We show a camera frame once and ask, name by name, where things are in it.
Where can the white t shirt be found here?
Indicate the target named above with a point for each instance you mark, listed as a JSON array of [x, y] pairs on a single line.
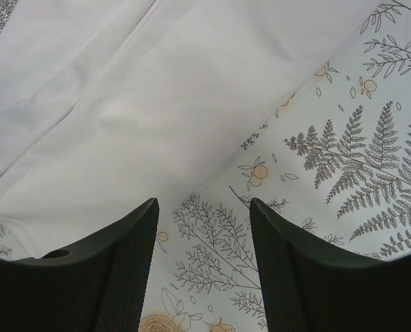
[[105, 104]]

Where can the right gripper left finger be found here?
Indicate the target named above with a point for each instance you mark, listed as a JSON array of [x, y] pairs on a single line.
[[95, 284]]

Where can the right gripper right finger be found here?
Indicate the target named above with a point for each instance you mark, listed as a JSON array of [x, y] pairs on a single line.
[[309, 284]]

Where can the floral patterned table mat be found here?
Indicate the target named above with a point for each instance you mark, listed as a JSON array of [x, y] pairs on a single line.
[[334, 159]]

